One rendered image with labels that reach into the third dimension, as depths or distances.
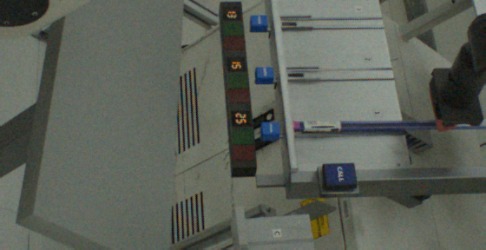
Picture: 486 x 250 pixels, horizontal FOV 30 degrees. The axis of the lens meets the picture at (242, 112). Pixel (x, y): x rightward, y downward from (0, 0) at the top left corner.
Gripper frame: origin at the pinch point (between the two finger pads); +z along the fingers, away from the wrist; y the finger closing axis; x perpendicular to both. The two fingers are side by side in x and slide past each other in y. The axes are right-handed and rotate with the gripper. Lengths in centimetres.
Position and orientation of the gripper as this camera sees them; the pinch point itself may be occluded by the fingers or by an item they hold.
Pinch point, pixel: (442, 124)
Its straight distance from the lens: 152.2
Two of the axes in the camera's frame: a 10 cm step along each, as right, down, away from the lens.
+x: -9.9, 0.1, -1.1
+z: -0.9, 5.3, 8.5
